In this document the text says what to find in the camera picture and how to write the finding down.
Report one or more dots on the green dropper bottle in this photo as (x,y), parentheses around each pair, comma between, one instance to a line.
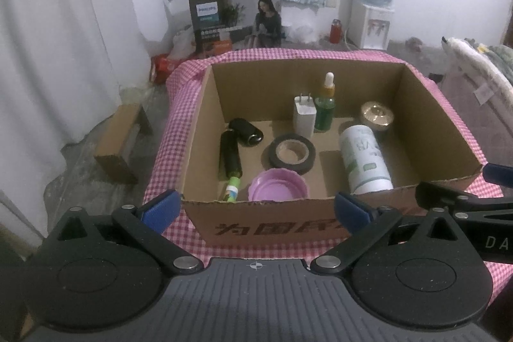
(324,113)

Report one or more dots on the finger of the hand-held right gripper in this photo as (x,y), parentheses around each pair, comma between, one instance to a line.
(437,193)
(499,173)

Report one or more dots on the red checked tablecloth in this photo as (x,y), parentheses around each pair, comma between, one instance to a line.
(172,133)

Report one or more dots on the gold jar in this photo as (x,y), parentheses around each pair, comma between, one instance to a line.
(376,115)

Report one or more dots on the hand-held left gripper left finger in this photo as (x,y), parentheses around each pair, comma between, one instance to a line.
(160,207)

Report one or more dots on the red snack bag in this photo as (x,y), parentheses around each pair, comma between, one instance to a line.
(162,65)

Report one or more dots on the small wooden stool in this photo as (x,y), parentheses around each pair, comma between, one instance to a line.
(116,137)

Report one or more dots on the white charger plug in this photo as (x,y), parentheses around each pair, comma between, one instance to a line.
(304,117)

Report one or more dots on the black tape roll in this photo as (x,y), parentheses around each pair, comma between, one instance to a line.
(272,159)

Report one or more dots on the white labelled bottle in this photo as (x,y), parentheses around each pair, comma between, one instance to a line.
(364,161)

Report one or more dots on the white curtain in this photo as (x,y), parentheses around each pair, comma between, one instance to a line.
(60,45)

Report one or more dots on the white plastic bag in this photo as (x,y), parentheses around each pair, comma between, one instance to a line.
(182,43)

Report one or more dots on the brown cardboard box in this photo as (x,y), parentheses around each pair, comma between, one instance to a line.
(421,117)

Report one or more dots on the purple plastic lid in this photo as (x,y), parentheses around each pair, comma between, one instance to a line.
(276,187)

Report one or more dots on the patterned quilt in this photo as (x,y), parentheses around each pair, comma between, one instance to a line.
(481,57)

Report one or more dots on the black cylinder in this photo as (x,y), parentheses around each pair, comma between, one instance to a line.
(248,131)

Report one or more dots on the white water dispenser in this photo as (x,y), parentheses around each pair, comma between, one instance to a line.
(368,25)

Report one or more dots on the clear plastic bag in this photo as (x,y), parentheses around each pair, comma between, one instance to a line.
(302,33)

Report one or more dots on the green stick with white band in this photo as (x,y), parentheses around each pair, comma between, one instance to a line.
(230,157)

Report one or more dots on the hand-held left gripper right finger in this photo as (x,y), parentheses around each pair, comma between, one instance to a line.
(352,209)

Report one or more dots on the red thermos bottle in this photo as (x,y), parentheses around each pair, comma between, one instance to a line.
(335,31)

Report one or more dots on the grey blanket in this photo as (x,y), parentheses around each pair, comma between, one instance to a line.
(473,117)

